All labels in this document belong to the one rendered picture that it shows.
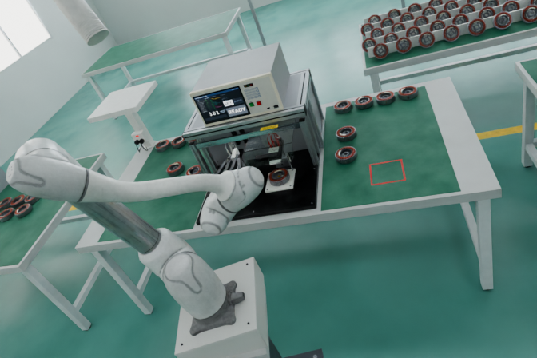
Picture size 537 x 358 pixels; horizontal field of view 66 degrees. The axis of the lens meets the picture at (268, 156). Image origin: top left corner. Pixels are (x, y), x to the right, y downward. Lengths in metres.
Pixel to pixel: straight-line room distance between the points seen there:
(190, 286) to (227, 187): 0.36
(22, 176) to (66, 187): 0.11
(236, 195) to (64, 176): 0.50
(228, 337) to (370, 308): 1.12
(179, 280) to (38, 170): 0.57
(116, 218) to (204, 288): 0.38
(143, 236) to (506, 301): 1.80
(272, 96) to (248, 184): 0.80
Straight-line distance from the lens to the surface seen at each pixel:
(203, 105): 2.13
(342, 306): 2.52
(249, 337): 1.56
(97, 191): 1.26
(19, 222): 3.28
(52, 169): 1.23
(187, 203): 2.38
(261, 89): 2.01
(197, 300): 1.49
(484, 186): 1.95
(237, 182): 1.32
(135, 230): 1.53
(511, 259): 2.65
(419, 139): 2.23
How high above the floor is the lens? 2.08
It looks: 33 degrees down
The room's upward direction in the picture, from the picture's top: 23 degrees counter-clockwise
